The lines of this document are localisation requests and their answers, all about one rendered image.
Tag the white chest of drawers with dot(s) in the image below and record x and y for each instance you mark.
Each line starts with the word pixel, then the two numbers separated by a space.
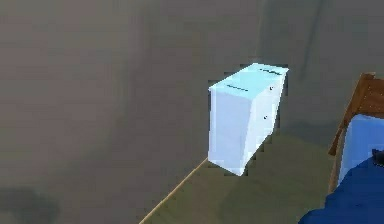
pixel 233 126

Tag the thin black tool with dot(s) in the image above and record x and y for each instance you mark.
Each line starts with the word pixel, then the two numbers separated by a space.
pixel 237 88

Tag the light blue pillow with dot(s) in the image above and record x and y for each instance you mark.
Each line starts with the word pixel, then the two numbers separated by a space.
pixel 361 143

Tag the wooden bed with blue cover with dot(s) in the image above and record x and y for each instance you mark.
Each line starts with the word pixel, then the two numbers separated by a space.
pixel 360 200

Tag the small black object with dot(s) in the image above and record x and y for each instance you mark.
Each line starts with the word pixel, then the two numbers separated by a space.
pixel 378 156

